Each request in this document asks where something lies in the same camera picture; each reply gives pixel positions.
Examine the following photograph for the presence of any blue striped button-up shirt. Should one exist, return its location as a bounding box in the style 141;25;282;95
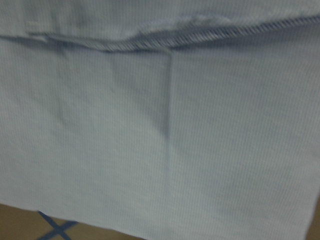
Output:
0;0;320;240

